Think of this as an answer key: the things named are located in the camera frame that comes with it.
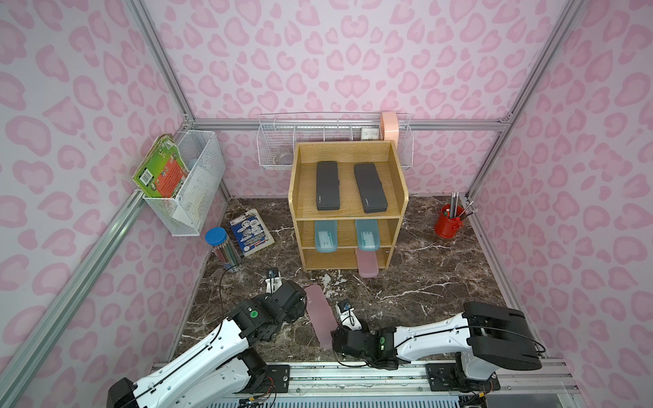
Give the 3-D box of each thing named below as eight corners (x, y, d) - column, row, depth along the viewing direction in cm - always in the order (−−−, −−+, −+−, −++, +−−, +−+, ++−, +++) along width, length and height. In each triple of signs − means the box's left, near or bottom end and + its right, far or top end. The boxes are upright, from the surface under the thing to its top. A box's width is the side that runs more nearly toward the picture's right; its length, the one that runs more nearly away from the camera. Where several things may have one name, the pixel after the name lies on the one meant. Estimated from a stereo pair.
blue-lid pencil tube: (223, 271, 97) (202, 242, 82) (227, 257, 101) (208, 226, 86) (239, 271, 97) (221, 242, 82) (243, 257, 101) (227, 226, 86)
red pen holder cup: (432, 234, 109) (440, 216, 100) (435, 220, 114) (443, 202, 105) (453, 241, 107) (464, 223, 98) (455, 226, 111) (466, 208, 102)
